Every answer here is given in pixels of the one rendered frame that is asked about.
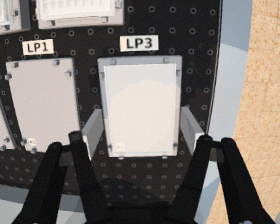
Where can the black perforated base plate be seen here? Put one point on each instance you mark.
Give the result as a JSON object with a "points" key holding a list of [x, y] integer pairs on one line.
{"points": [[189, 28]]}

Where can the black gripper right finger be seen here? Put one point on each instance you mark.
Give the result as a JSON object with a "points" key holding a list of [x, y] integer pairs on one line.
{"points": [[242, 202]]}

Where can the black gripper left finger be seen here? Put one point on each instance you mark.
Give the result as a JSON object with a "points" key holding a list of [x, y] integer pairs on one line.
{"points": [[43, 199]]}

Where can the white button panel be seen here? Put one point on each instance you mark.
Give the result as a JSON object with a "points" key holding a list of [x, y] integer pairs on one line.
{"points": [[12, 200]]}

